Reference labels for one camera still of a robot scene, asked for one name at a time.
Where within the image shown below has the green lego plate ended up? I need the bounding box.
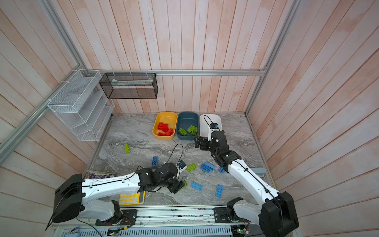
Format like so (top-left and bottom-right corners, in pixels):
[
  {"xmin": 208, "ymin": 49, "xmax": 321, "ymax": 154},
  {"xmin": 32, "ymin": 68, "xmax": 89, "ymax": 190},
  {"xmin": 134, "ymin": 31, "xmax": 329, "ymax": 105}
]
[{"xmin": 191, "ymin": 126, "xmax": 197, "ymax": 136}]

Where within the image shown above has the green lego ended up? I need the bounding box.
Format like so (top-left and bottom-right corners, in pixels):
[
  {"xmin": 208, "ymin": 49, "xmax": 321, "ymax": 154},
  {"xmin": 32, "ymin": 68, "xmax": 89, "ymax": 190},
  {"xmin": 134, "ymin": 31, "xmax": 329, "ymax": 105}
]
[{"xmin": 124, "ymin": 144, "xmax": 130, "ymax": 154}]

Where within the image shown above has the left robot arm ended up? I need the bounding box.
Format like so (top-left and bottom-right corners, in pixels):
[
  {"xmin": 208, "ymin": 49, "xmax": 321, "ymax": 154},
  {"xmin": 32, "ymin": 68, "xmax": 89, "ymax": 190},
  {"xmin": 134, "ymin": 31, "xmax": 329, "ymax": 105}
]
[{"xmin": 48, "ymin": 161, "xmax": 187, "ymax": 225}]

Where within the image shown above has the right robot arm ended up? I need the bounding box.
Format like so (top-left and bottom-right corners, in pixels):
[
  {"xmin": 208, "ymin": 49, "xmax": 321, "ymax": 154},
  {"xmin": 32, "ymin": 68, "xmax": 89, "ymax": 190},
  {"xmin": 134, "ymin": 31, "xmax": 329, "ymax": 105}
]
[{"xmin": 195, "ymin": 131, "xmax": 299, "ymax": 237}]

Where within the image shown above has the white plastic bin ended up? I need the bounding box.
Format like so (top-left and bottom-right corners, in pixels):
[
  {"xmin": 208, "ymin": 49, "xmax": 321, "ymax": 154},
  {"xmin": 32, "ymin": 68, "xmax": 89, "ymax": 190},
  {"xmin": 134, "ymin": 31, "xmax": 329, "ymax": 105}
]
[{"xmin": 199, "ymin": 114, "xmax": 223, "ymax": 138}]

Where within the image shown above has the teal plastic bin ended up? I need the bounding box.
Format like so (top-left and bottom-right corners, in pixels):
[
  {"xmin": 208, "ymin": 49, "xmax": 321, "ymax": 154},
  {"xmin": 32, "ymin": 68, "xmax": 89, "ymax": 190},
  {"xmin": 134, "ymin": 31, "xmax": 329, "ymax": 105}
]
[{"xmin": 176, "ymin": 112, "xmax": 199, "ymax": 141}]

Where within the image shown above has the yellow calculator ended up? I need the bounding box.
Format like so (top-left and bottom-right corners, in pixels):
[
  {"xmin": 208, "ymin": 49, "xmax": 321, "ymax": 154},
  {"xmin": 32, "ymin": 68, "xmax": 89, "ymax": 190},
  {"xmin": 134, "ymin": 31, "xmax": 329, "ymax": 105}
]
[{"xmin": 119, "ymin": 192, "xmax": 145, "ymax": 206}]

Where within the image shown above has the yellow plastic bin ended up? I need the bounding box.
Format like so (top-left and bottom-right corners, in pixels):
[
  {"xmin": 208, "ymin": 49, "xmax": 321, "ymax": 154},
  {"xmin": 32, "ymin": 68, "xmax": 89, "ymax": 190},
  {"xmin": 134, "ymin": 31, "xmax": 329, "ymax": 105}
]
[{"xmin": 153, "ymin": 112, "xmax": 178, "ymax": 140}]

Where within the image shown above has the purple book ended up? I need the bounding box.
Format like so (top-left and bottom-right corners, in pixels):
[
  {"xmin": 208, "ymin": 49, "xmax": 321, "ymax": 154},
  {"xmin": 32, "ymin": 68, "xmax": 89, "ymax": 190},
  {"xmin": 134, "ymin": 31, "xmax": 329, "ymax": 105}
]
[{"xmin": 84, "ymin": 172, "xmax": 117, "ymax": 179}]

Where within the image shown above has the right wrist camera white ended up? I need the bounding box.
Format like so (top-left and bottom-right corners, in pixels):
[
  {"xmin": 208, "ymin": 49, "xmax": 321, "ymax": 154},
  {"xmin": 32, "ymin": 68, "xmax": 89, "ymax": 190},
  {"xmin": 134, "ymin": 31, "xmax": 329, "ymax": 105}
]
[{"xmin": 208, "ymin": 122, "xmax": 220, "ymax": 141}]

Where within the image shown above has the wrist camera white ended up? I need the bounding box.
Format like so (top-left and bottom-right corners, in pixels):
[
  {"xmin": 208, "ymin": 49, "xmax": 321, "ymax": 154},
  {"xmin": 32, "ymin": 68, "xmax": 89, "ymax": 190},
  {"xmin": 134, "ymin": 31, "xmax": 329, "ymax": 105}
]
[
  {"xmin": 177, "ymin": 160, "xmax": 187, "ymax": 171},
  {"xmin": 208, "ymin": 122, "xmax": 220, "ymax": 141}
]

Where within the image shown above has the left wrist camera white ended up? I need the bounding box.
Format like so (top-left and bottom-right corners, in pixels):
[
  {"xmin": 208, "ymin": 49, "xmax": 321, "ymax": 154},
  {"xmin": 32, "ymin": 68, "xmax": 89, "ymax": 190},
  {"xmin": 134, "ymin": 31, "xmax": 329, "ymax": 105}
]
[{"xmin": 177, "ymin": 160, "xmax": 187, "ymax": 171}]

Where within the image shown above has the aluminium front rail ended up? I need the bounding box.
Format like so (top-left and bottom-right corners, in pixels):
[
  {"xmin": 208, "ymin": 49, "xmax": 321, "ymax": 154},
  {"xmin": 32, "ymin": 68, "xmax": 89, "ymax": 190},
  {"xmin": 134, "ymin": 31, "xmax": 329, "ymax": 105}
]
[{"xmin": 69, "ymin": 205, "xmax": 241, "ymax": 227}]

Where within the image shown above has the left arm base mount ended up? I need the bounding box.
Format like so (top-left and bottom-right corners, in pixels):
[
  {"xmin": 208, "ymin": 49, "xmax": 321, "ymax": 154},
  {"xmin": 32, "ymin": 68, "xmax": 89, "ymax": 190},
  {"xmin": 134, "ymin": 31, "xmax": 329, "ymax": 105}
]
[{"xmin": 95, "ymin": 209, "xmax": 138, "ymax": 226}]

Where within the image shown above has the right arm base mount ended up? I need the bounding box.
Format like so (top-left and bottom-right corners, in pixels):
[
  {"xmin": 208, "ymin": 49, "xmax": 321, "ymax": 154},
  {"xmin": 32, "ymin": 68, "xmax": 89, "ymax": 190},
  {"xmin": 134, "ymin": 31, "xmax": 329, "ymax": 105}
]
[{"xmin": 213, "ymin": 207, "xmax": 256, "ymax": 224}]

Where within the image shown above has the black wire mesh basket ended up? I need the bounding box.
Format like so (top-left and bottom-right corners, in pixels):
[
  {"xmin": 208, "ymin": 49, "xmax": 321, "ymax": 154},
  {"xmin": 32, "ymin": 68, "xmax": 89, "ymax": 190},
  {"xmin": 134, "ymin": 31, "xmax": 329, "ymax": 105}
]
[{"xmin": 99, "ymin": 72, "xmax": 159, "ymax": 99}]

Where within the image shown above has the white wire mesh shelf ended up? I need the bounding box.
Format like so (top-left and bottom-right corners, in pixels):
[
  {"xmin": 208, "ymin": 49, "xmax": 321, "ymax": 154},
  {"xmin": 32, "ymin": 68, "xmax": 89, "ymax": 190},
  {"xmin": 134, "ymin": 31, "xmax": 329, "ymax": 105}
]
[{"xmin": 48, "ymin": 70, "xmax": 114, "ymax": 142}]

